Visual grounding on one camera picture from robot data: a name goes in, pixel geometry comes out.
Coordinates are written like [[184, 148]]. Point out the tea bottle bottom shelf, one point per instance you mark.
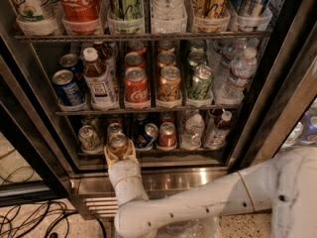
[[217, 131]]

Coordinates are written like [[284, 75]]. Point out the tea bottle shelf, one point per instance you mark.
[[217, 131], [98, 79]]

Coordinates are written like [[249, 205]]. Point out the coca-cola can top shelf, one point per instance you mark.
[[81, 10]]

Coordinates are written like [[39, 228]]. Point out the green lacroix can middle front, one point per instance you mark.
[[200, 82]]

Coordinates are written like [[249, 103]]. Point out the water bottle top shelf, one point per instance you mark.
[[168, 9]]

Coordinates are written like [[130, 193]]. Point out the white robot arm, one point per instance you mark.
[[285, 184]]

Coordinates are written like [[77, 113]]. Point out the blue can middle shelf rear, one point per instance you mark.
[[74, 63]]

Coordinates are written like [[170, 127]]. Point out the blue can middle shelf front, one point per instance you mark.
[[67, 88]]

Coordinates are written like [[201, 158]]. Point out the orange can bottom shelf front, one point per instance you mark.
[[118, 145]]

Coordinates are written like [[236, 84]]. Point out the blue pepsi can tilted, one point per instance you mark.
[[147, 134]]

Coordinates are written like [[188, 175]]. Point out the red coke can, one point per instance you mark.
[[134, 60], [136, 85]]

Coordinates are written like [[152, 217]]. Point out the red coke can middle front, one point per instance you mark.
[[136, 85]]

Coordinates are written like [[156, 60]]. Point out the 7up can top shelf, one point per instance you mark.
[[33, 10]]

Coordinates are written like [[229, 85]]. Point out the tea bottle middle shelf front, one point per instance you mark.
[[98, 79]]

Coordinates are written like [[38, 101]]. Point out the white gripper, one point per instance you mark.
[[122, 171]]

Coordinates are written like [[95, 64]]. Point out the water bottle middle shelf front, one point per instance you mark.
[[242, 70]]

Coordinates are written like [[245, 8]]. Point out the water bottle shelf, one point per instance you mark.
[[168, 9], [192, 132], [242, 70]]

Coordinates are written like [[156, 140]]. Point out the water bottle bottom shelf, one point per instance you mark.
[[192, 132]]

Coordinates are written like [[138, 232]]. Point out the right glass fridge door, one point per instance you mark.
[[283, 88]]

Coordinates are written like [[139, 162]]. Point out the red can bottom shelf front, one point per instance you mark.
[[166, 135]]

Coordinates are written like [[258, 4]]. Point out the green white can bottom shelf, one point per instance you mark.
[[89, 138]]

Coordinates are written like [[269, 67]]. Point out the left fridge door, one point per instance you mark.
[[29, 170]]

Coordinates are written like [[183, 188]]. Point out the orange can bottom shelf rear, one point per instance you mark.
[[114, 128]]

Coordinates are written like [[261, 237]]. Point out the green lacroix can top shelf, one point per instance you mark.
[[127, 10]]

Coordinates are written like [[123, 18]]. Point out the clear plastic bin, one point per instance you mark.
[[197, 228]]

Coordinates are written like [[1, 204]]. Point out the orange lacroix can middle front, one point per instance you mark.
[[169, 84]]

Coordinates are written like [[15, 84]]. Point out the orange lacroix can top shelf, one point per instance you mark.
[[209, 0]]

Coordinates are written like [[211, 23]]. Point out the stainless fridge base grille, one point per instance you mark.
[[93, 195]]

